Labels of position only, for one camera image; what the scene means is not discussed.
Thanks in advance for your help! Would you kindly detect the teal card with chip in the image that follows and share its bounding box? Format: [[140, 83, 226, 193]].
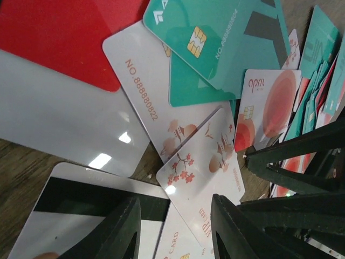
[[143, 0, 290, 100]]

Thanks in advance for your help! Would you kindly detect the white flower VIP card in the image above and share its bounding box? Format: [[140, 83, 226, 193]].
[[156, 108, 245, 247]]

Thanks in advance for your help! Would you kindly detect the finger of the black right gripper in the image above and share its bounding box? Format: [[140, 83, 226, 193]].
[[237, 115, 345, 259]]

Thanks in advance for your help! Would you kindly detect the red card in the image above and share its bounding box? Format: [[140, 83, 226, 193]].
[[1, 1, 148, 92]]

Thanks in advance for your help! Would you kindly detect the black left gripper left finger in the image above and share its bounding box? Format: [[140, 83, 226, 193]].
[[59, 197, 141, 259]]

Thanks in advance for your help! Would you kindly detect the white april card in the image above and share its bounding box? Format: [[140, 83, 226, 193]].
[[234, 69, 301, 152]]

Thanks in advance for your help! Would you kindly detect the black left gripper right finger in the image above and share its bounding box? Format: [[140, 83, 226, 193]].
[[211, 194, 294, 258]]

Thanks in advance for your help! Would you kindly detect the plain white card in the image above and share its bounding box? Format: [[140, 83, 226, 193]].
[[1, 51, 149, 177]]

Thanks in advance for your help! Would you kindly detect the white card black stripe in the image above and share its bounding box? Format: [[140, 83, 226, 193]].
[[9, 162, 170, 258]]

